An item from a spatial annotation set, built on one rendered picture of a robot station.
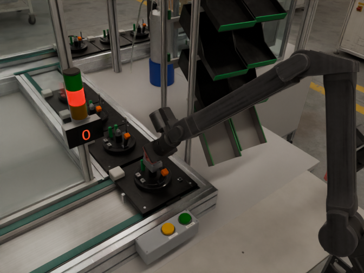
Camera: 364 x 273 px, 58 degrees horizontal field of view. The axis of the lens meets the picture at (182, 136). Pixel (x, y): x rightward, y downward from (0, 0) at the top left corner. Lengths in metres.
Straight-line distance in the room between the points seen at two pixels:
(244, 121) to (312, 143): 1.92
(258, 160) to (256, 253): 0.49
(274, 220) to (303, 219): 0.11
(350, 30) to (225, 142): 4.16
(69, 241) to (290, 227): 0.78
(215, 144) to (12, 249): 0.79
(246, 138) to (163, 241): 0.57
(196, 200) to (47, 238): 0.51
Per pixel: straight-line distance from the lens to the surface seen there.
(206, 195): 1.20
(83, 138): 1.10
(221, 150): 1.31
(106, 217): 1.21
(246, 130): 1.40
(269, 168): 1.52
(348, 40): 5.33
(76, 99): 1.02
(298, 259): 1.24
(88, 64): 2.26
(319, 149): 3.23
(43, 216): 1.23
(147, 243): 1.07
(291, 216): 1.35
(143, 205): 1.16
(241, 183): 1.42
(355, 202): 0.81
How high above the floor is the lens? 1.84
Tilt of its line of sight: 37 degrees down
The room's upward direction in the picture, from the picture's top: 2 degrees clockwise
